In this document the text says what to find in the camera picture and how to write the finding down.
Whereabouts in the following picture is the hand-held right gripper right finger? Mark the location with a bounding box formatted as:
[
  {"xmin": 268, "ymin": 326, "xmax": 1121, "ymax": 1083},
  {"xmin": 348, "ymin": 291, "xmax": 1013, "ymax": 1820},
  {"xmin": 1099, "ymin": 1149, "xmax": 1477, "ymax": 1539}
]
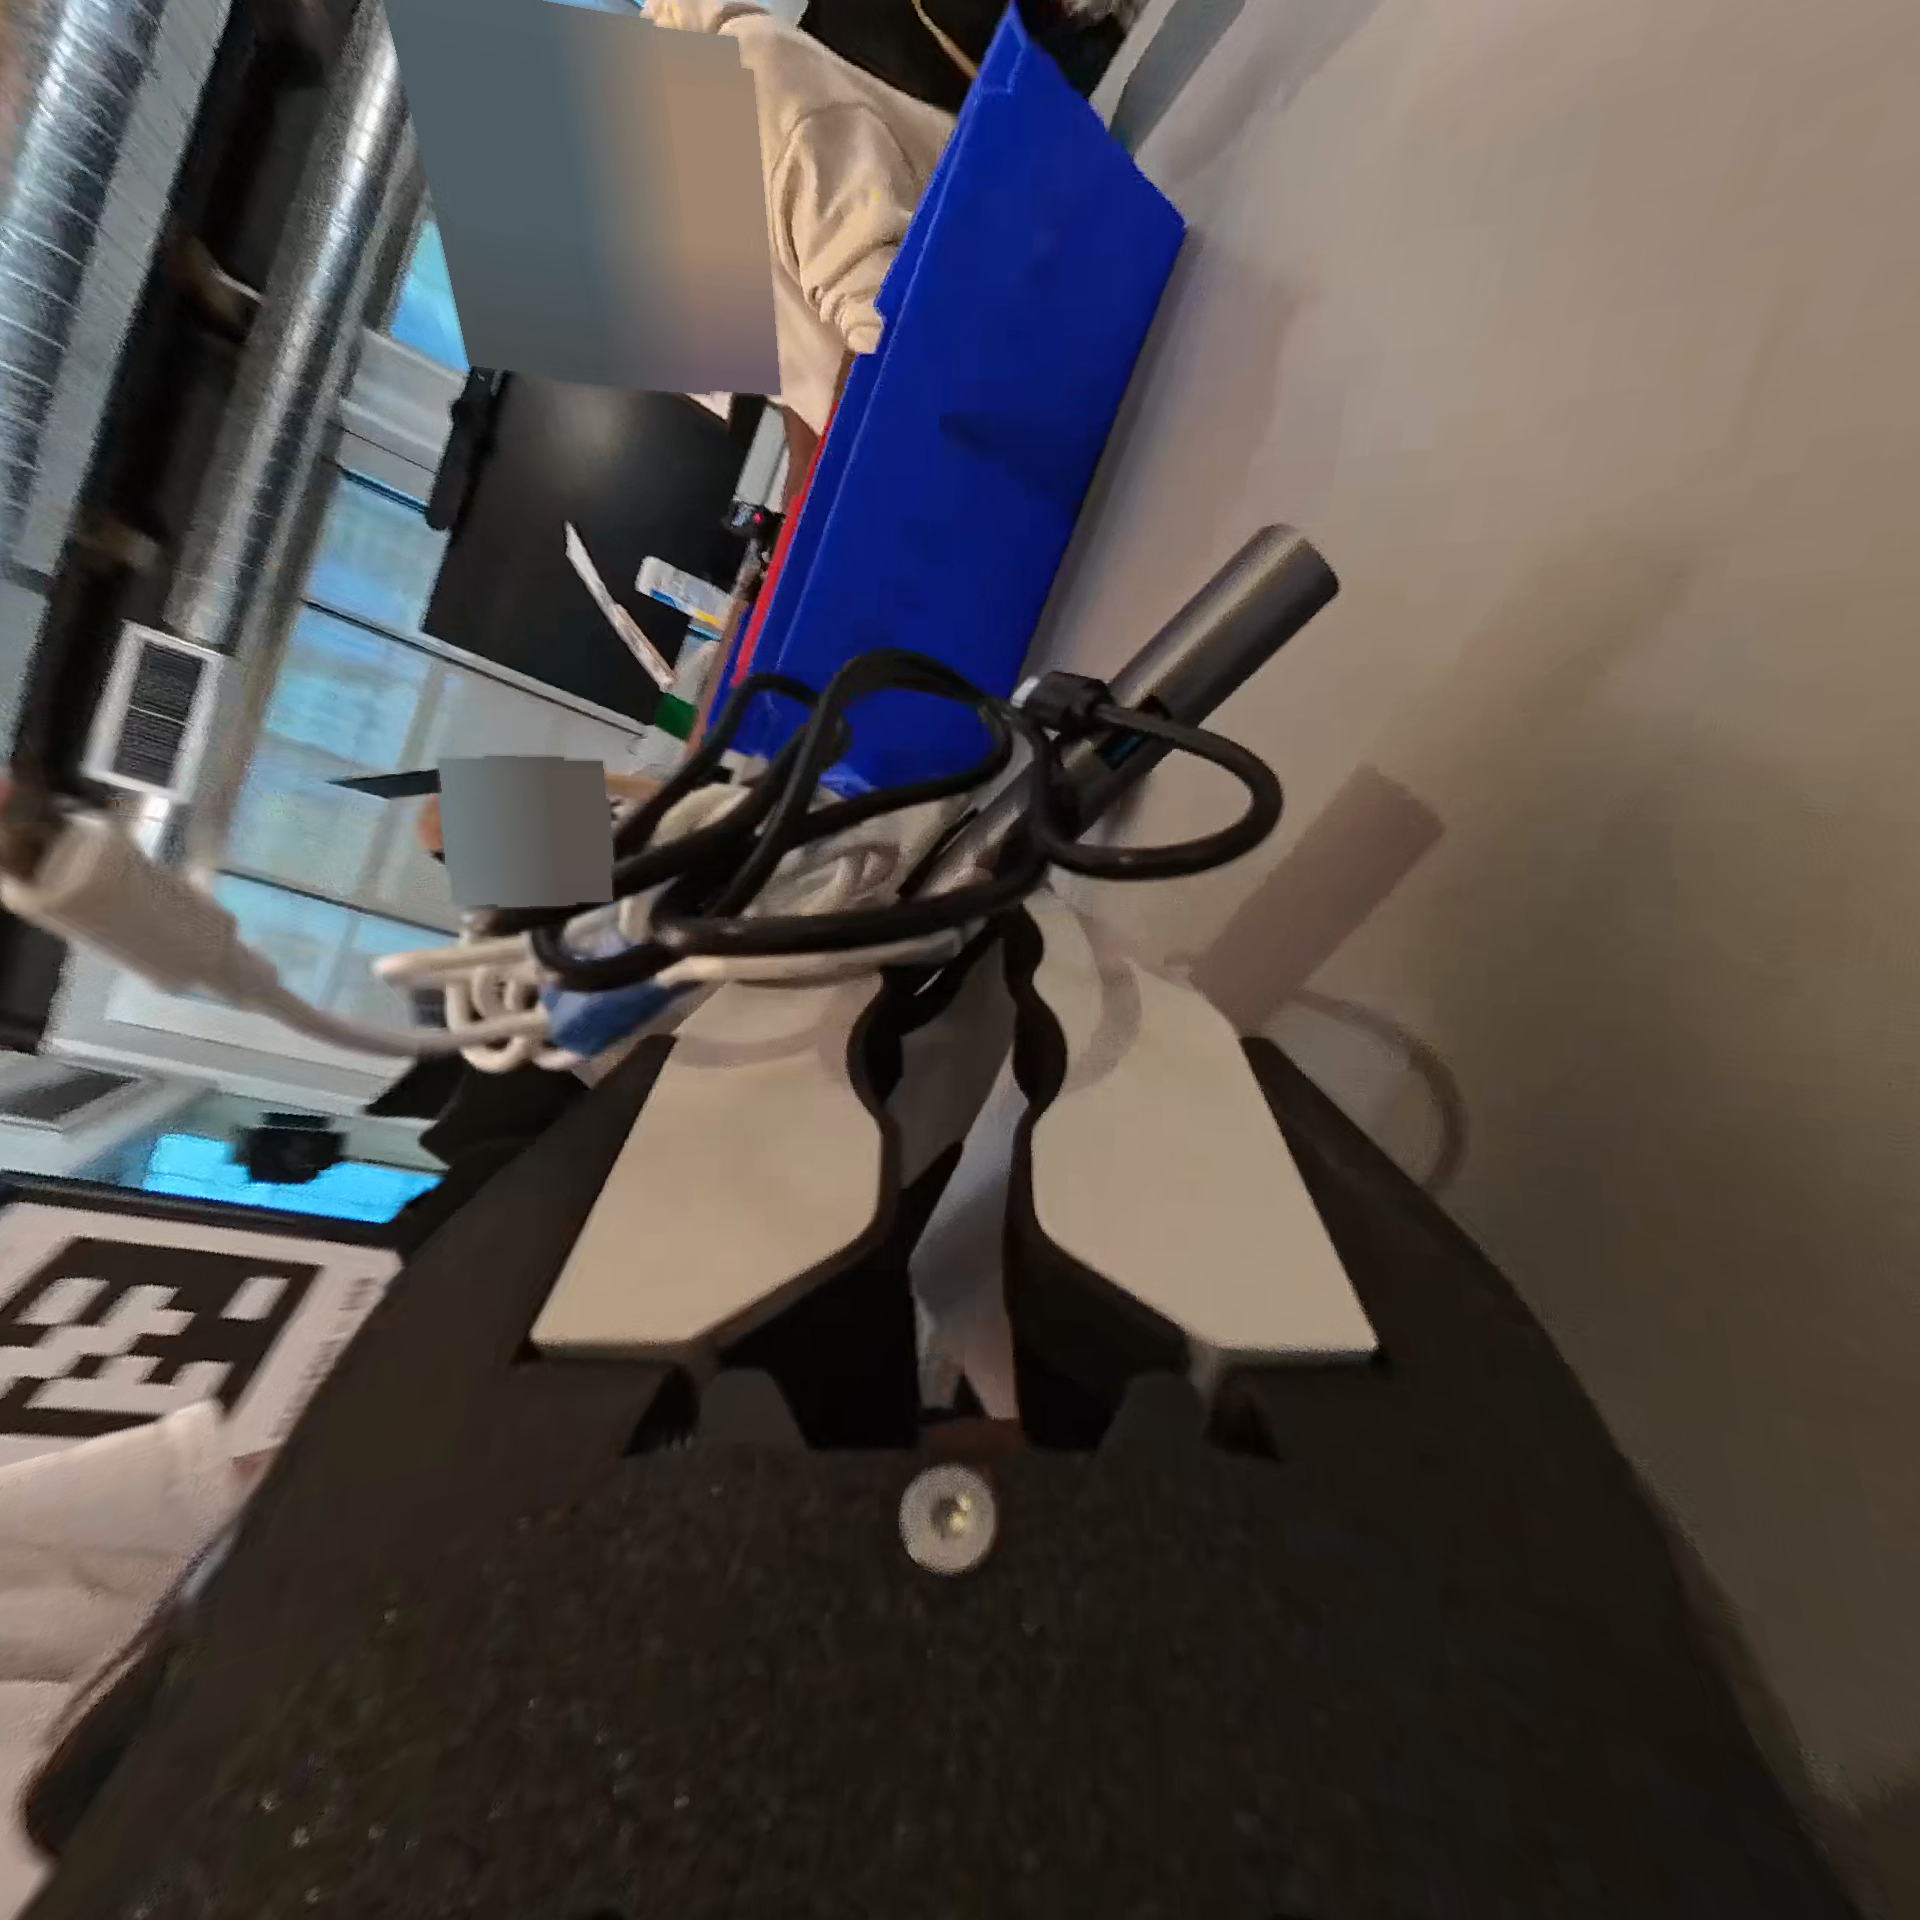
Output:
[{"xmin": 1007, "ymin": 900, "xmax": 1383, "ymax": 1365}]

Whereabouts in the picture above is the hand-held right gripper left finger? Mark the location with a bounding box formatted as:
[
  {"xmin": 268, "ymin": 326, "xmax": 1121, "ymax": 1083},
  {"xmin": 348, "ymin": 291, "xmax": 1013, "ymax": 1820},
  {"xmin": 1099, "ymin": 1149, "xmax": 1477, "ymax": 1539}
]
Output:
[{"xmin": 527, "ymin": 960, "xmax": 910, "ymax": 1365}]

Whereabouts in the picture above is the black cable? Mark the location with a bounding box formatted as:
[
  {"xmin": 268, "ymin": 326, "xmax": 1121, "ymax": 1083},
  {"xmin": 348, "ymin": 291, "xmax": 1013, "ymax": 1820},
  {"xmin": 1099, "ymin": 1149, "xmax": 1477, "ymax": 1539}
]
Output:
[{"xmin": 532, "ymin": 646, "xmax": 1286, "ymax": 992}]

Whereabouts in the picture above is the white cable bundle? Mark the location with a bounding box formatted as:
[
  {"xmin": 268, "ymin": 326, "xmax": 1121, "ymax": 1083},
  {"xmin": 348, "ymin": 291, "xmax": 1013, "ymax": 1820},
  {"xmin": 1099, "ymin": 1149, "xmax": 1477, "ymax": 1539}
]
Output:
[{"xmin": 0, "ymin": 810, "xmax": 1156, "ymax": 1081}]

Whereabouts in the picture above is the grey usb hub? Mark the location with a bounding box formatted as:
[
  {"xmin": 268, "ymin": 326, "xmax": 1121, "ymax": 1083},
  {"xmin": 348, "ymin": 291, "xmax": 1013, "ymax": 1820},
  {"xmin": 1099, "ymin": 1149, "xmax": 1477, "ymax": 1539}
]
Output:
[{"xmin": 1036, "ymin": 526, "xmax": 1339, "ymax": 842}]

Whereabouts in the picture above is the blue plastic bin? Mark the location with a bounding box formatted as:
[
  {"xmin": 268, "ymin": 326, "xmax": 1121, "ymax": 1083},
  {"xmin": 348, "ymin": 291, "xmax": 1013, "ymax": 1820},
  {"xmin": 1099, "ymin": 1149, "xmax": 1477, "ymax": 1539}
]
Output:
[{"xmin": 705, "ymin": 0, "xmax": 1191, "ymax": 797}]

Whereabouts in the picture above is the grey desk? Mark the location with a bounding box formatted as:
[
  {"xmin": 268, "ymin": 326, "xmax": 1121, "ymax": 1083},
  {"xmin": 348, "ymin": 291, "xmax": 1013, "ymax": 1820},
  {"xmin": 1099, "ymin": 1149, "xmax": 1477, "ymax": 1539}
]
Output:
[{"xmin": 1036, "ymin": 0, "xmax": 1920, "ymax": 1846}]

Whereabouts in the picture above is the person's white shirt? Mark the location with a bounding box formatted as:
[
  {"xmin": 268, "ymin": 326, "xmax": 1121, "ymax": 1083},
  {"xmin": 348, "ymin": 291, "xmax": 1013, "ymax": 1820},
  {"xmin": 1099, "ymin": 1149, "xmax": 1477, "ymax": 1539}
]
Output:
[{"xmin": 0, "ymin": 1402, "xmax": 266, "ymax": 1801}]

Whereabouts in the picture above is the red plastic bin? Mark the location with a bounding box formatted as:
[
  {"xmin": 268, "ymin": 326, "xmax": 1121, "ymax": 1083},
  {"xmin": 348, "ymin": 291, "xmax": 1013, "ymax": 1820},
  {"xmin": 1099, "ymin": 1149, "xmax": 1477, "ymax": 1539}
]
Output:
[{"xmin": 727, "ymin": 435, "xmax": 828, "ymax": 693}]

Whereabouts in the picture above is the white ceiling vent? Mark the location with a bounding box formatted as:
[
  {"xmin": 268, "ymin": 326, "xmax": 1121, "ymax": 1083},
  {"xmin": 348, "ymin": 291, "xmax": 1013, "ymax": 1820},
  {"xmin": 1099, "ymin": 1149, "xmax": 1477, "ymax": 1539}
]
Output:
[{"xmin": 83, "ymin": 622, "xmax": 227, "ymax": 797}]

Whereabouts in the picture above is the black monitor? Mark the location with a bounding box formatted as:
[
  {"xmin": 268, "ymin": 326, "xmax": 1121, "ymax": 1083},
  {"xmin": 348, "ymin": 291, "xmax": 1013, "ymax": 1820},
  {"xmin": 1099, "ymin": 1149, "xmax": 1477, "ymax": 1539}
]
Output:
[{"xmin": 421, "ymin": 369, "xmax": 788, "ymax": 730}]

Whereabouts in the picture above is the silver ventilation duct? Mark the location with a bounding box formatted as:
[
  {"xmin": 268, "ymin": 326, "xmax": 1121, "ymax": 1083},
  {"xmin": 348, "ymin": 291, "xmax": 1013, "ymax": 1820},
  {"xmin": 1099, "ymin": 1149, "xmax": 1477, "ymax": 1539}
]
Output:
[
  {"xmin": 0, "ymin": 0, "xmax": 227, "ymax": 578},
  {"xmin": 164, "ymin": 0, "xmax": 430, "ymax": 646}
]

